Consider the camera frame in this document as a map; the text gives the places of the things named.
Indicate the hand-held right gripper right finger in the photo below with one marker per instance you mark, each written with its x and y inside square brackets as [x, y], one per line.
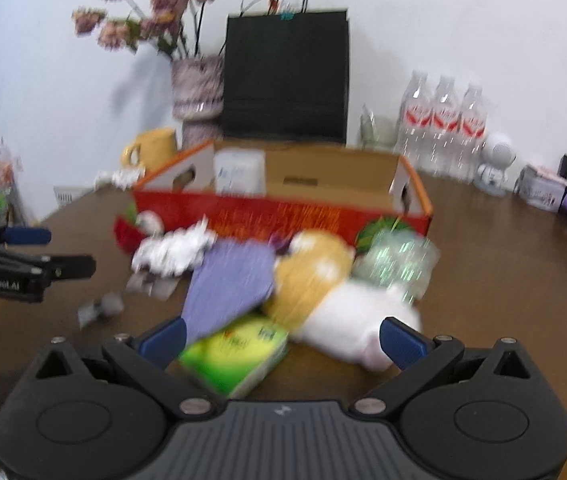
[401, 345]

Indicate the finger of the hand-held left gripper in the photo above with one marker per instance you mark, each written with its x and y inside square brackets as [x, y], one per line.
[28, 236]
[70, 266]

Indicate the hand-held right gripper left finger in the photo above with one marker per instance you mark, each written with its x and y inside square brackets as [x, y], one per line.
[166, 340]

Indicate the red artificial rose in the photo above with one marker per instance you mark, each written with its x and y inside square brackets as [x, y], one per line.
[126, 232]

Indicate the green tissue packet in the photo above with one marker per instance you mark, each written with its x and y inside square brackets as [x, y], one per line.
[233, 355]

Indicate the clear plastic bag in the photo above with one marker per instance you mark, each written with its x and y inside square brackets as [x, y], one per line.
[398, 260]

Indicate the purple cloth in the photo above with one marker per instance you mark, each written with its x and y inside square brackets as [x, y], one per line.
[228, 280]

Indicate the large white tissue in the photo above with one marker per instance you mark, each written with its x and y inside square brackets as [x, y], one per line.
[173, 252]

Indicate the yellow and white plush toy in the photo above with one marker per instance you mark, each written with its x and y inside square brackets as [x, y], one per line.
[313, 280]

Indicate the red orange cardboard box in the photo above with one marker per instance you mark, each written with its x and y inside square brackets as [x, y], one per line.
[313, 220]

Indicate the clear cotton swab container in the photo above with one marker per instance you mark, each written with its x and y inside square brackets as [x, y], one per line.
[238, 170]

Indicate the small crumpled paper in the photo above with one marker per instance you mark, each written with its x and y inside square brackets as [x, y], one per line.
[98, 307]

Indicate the grey paper scrap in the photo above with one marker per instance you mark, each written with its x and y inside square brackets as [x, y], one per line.
[156, 286]

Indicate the green round object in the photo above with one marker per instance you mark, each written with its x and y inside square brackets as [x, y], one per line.
[378, 230]

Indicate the yellow mug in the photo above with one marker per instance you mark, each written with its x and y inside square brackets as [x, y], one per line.
[156, 145]

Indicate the patterned tin box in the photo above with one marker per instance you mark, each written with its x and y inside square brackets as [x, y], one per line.
[538, 187]

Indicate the clear glass cup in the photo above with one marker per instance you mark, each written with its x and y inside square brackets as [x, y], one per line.
[378, 132]

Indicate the white robot figurine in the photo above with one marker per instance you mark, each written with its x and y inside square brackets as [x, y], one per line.
[496, 152]

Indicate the dried pink flowers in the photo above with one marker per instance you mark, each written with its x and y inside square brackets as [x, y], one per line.
[113, 35]

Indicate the purple white ceramic vase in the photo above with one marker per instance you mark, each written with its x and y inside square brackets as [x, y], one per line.
[196, 85]

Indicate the clear water bottle red label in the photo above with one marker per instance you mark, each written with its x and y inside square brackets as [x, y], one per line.
[471, 130]
[443, 125]
[416, 120]

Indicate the black paper bag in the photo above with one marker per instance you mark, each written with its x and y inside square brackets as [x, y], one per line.
[283, 75]

